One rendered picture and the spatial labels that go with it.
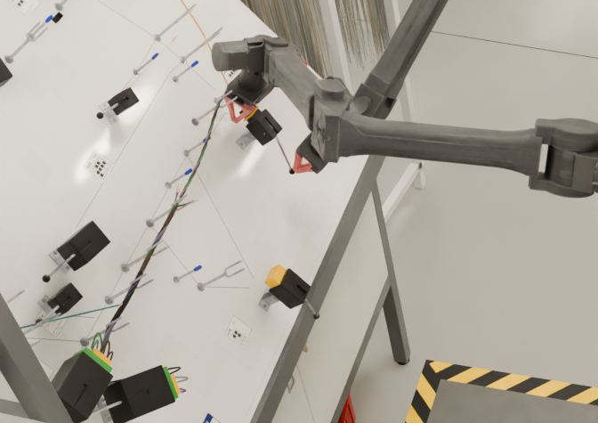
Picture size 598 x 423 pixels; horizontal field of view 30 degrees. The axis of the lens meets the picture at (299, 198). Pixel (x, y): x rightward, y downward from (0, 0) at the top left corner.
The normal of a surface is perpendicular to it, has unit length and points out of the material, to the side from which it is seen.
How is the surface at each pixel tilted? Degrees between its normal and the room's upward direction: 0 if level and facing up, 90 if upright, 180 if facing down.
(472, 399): 0
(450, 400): 0
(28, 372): 90
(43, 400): 90
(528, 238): 0
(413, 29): 49
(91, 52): 53
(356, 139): 66
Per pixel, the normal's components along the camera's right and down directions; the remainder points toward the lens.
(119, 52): 0.62, -0.35
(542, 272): -0.19, -0.72
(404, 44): -0.44, 0.04
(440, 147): -0.20, 0.35
